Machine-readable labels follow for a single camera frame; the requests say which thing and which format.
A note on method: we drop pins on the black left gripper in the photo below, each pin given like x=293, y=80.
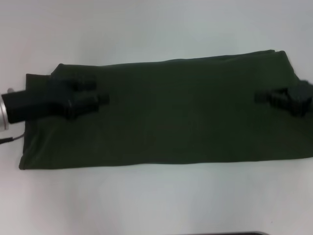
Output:
x=41, y=100

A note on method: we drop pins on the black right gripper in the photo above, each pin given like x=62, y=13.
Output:
x=300, y=94

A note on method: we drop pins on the dark green FREE! t-shirt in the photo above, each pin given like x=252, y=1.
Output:
x=171, y=117

